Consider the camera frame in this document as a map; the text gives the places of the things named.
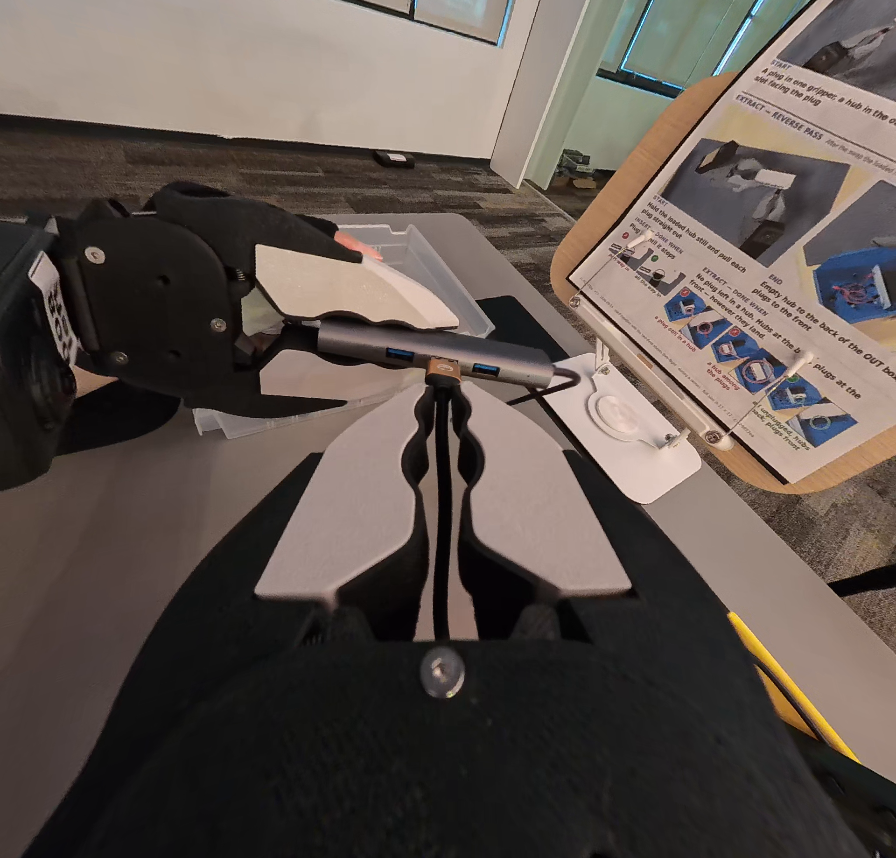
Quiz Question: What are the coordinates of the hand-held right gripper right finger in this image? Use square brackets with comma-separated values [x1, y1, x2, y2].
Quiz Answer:
[454, 382, 632, 610]

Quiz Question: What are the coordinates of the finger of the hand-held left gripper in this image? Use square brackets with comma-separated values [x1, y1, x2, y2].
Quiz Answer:
[253, 243, 462, 331]
[258, 347, 429, 405]

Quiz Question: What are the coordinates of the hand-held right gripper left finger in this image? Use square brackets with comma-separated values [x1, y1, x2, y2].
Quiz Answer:
[254, 384, 429, 610]

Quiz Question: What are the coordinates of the grey USB hub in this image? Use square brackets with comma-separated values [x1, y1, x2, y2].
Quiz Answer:
[316, 320, 582, 407]

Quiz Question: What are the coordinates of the clear plastic bin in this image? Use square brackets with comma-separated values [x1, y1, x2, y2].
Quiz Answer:
[192, 222, 496, 440]

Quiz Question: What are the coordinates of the thin black cable small copper plug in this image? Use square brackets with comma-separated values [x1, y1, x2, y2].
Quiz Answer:
[425, 356, 464, 642]

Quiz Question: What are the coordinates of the yellow storage bin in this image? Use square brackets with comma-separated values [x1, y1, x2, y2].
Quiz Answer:
[727, 612, 862, 764]

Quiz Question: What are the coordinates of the person's left hand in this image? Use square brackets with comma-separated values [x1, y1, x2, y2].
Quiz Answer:
[332, 230, 385, 264]

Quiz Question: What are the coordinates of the white metal stand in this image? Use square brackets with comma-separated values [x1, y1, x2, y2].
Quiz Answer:
[542, 231, 816, 505]

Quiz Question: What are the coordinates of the instruction sheet on wooden stand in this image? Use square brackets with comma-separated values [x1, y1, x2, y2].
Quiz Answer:
[549, 70, 896, 496]

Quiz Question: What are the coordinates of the printed instruction sheet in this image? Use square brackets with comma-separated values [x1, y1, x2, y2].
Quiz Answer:
[567, 0, 896, 486]

